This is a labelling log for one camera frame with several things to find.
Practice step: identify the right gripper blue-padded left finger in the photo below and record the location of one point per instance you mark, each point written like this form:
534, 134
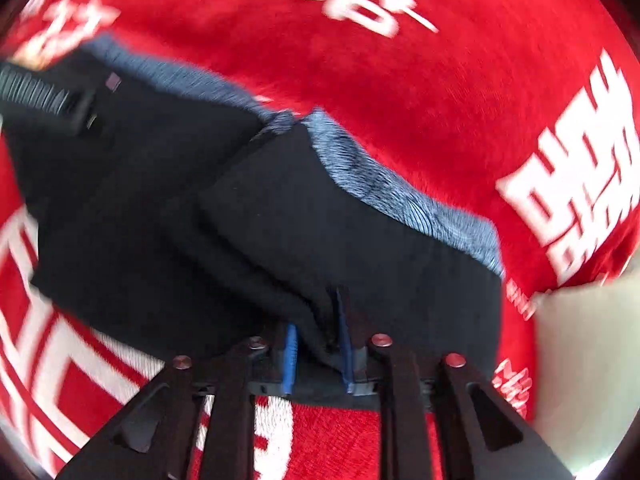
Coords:
284, 357

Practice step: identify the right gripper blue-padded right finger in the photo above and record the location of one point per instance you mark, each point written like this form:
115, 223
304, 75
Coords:
353, 343

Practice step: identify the black pants with grey waistband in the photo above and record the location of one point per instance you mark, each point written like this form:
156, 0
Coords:
178, 215

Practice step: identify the beige pillow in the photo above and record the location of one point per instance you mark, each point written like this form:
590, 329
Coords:
588, 368

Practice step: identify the red blanket with white characters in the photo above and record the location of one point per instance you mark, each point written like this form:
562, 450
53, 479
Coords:
524, 113

